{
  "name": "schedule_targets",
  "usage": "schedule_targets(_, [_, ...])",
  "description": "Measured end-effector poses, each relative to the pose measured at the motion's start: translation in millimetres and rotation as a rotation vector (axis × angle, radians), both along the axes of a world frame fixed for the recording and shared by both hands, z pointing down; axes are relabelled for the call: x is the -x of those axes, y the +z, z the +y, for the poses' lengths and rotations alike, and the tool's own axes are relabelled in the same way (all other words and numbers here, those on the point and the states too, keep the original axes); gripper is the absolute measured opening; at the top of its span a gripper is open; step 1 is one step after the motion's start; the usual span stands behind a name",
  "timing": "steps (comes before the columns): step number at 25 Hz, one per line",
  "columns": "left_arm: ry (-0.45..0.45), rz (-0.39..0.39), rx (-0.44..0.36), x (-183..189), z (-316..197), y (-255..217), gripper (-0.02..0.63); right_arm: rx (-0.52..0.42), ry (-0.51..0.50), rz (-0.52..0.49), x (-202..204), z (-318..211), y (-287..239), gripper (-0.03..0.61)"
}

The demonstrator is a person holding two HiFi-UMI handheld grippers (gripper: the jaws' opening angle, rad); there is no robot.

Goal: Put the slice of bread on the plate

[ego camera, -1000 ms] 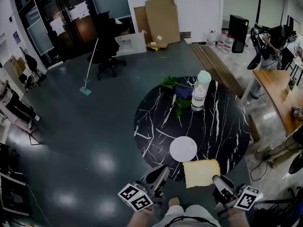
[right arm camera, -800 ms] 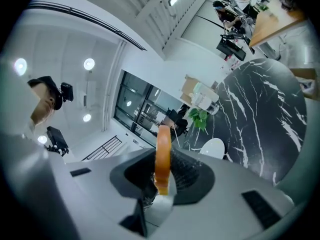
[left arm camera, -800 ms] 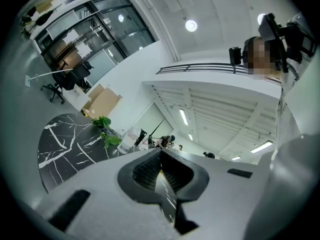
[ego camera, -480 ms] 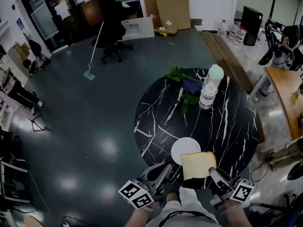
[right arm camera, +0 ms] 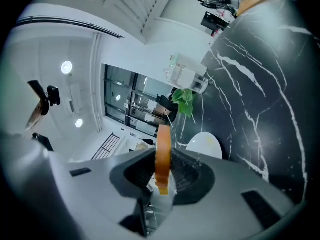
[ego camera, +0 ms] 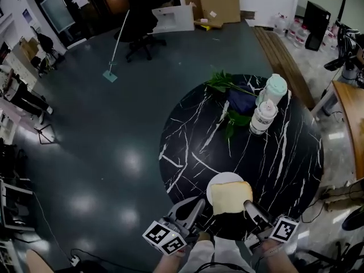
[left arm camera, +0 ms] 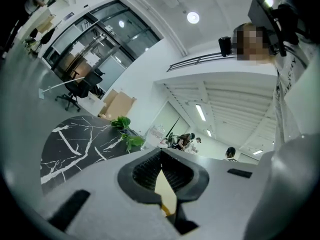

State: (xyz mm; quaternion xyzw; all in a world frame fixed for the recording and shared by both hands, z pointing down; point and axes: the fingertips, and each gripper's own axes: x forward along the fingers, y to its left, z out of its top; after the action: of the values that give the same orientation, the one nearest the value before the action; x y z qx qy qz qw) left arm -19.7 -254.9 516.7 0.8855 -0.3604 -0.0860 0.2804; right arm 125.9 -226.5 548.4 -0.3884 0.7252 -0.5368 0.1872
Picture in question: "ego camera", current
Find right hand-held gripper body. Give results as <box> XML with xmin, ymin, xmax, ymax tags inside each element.
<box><xmin>243</xmin><ymin>205</ymin><xmax>300</xmax><ymax>250</ymax></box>

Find grey robot device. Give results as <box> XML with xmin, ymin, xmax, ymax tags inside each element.
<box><xmin>323</xmin><ymin>20</ymin><xmax>364</xmax><ymax>89</ymax></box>

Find black marble round table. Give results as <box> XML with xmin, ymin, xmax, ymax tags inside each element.
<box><xmin>158</xmin><ymin>73</ymin><xmax>325</xmax><ymax>242</ymax></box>

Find white bottle pink lid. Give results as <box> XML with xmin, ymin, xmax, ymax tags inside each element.
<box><xmin>249</xmin><ymin>99</ymin><xmax>279</xmax><ymax>137</ymax></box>

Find person's right forearm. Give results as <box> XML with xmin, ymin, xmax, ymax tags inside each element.
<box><xmin>251</xmin><ymin>241</ymin><xmax>300</xmax><ymax>273</ymax></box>

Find clear water jug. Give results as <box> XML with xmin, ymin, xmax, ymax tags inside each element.
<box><xmin>272</xmin><ymin>13</ymin><xmax>288</xmax><ymax>37</ymax></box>
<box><xmin>294</xmin><ymin>26</ymin><xmax>310</xmax><ymax>48</ymax></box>

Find toasted bread slice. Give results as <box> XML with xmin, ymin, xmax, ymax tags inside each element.
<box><xmin>209</xmin><ymin>180</ymin><xmax>254</xmax><ymax>217</ymax></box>

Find wooden floor planks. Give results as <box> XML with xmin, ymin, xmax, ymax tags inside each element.
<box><xmin>252</xmin><ymin>26</ymin><xmax>317</xmax><ymax>110</ymax></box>

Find black tripod stand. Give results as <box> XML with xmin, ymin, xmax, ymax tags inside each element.
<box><xmin>33</xmin><ymin>121</ymin><xmax>59</xmax><ymax>145</ymax></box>

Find person's left forearm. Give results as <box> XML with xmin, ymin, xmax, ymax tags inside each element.
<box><xmin>152</xmin><ymin>249</ymin><xmax>189</xmax><ymax>273</ymax></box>

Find green leafy plant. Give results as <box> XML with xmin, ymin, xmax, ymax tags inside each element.
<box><xmin>204</xmin><ymin>69</ymin><xmax>258</xmax><ymax>149</ymax></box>

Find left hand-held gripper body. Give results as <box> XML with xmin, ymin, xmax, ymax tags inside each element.
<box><xmin>142</xmin><ymin>208</ymin><xmax>200</xmax><ymax>257</ymax></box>

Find mint lid bottle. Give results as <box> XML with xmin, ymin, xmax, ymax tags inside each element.
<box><xmin>257</xmin><ymin>73</ymin><xmax>288</xmax><ymax>108</ymax></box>

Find black office chair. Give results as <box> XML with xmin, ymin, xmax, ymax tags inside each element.
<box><xmin>113</xmin><ymin>0</ymin><xmax>168</xmax><ymax>63</ymax></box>

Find person's black shoe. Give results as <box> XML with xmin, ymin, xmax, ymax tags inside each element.
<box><xmin>341</xmin><ymin>208</ymin><xmax>364</xmax><ymax>232</ymax></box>

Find curved wooden desk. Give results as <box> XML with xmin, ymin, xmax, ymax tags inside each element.
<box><xmin>332</xmin><ymin>80</ymin><xmax>364</xmax><ymax>181</ymax></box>

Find dark blue cloth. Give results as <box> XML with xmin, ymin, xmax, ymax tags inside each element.
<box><xmin>227</xmin><ymin>81</ymin><xmax>261</xmax><ymax>115</ymax></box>

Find white round plate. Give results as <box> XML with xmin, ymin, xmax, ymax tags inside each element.
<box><xmin>206</xmin><ymin>172</ymin><xmax>246</xmax><ymax>208</ymax></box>

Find black computer tower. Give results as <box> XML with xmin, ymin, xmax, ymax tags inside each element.
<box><xmin>303</xmin><ymin>1</ymin><xmax>332</xmax><ymax>52</ymax></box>

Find white cabinet panel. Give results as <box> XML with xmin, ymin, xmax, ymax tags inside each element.
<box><xmin>151</xmin><ymin>5</ymin><xmax>196</xmax><ymax>34</ymax></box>

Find large brown cardboard sheet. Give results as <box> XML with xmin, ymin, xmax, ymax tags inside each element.
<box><xmin>181</xmin><ymin>0</ymin><xmax>242</xmax><ymax>30</ymax></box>

